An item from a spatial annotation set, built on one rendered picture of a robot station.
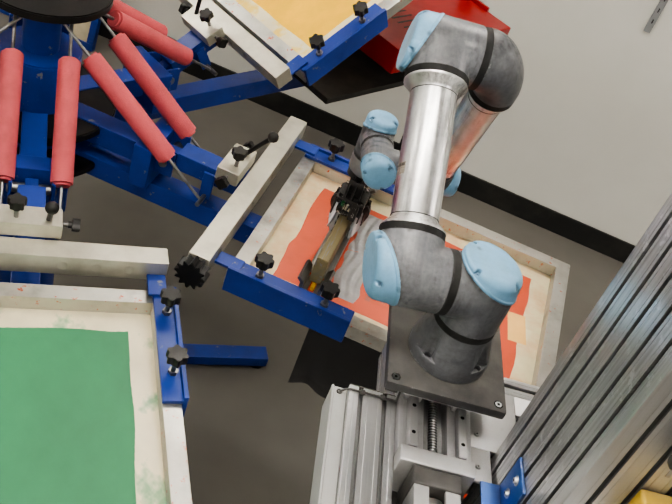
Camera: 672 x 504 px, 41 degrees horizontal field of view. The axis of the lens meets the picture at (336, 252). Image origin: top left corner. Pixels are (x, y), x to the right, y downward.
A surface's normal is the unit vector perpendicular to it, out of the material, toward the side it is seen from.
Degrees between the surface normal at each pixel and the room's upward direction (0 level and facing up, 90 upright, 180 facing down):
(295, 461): 0
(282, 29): 32
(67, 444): 0
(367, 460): 0
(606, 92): 90
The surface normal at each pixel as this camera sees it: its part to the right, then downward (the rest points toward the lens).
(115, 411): 0.29, -0.73
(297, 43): -0.13, -0.47
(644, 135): -0.29, 0.55
